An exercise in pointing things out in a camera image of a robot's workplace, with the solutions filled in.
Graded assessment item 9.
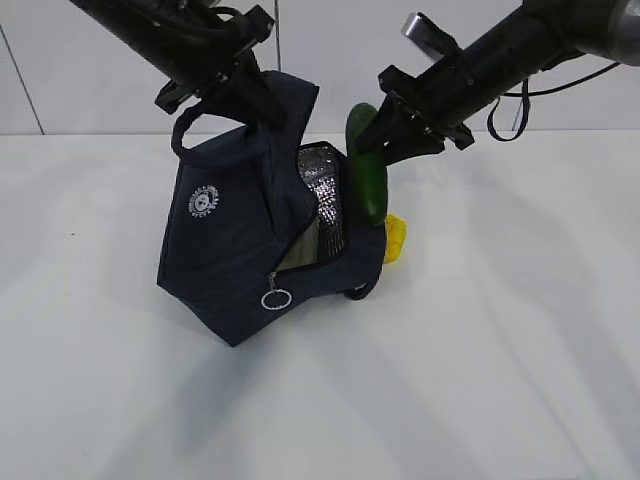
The yellow lemon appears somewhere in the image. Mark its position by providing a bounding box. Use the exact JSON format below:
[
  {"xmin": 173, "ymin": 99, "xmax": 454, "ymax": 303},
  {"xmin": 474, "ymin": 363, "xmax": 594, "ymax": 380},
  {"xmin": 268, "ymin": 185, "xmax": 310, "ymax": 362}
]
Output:
[{"xmin": 384, "ymin": 214, "xmax": 408, "ymax": 264}]

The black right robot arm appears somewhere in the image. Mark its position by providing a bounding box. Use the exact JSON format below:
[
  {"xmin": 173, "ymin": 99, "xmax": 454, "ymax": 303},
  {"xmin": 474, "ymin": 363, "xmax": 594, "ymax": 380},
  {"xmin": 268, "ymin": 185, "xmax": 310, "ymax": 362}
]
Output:
[{"xmin": 356, "ymin": 1, "xmax": 639, "ymax": 164}]

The navy blue fabric lunch bag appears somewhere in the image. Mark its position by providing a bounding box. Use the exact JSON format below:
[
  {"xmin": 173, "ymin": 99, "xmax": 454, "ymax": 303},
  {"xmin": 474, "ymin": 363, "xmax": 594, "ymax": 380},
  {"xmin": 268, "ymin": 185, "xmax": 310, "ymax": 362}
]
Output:
[{"xmin": 157, "ymin": 71, "xmax": 386, "ymax": 346}]

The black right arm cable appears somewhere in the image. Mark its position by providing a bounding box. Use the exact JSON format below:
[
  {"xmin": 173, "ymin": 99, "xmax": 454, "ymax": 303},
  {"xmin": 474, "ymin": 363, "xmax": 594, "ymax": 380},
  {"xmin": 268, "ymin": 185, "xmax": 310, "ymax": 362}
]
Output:
[{"xmin": 488, "ymin": 62, "xmax": 621, "ymax": 141}]

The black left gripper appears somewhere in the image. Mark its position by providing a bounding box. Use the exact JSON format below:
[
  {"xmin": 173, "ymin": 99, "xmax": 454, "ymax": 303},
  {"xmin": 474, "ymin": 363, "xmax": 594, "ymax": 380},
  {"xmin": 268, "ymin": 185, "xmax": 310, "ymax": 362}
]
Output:
[{"xmin": 155, "ymin": 4, "xmax": 287, "ymax": 129}]

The green cucumber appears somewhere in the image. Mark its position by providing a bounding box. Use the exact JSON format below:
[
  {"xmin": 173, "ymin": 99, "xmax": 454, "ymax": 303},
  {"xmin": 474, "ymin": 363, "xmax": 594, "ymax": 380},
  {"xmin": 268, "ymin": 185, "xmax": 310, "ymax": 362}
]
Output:
[{"xmin": 345, "ymin": 103, "xmax": 388, "ymax": 226}]

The green lidded food container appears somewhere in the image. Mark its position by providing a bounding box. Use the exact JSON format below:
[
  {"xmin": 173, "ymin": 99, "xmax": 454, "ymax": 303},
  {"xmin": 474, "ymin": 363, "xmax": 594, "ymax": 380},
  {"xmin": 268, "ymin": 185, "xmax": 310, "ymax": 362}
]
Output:
[{"xmin": 276, "ymin": 218, "xmax": 320, "ymax": 272}]

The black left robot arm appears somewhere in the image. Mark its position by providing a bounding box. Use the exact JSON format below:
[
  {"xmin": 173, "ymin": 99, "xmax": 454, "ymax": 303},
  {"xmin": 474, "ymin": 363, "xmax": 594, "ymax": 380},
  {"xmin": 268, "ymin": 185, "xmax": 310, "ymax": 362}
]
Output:
[{"xmin": 73, "ymin": 1, "xmax": 287, "ymax": 129}]

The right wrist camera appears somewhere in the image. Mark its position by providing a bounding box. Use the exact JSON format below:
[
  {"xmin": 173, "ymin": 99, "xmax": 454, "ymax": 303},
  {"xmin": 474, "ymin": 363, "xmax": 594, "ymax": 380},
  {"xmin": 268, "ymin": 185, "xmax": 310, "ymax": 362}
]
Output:
[{"xmin": 401, "ymin": 12, "xmax": 460, "ymax": 63}]

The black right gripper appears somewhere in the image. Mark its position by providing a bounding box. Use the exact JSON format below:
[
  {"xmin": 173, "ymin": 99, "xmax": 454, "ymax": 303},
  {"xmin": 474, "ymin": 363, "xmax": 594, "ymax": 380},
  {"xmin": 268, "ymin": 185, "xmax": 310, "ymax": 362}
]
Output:
[{"xmin": 355, "ymin": 64, "xmax": 474, "ymax": 164}]

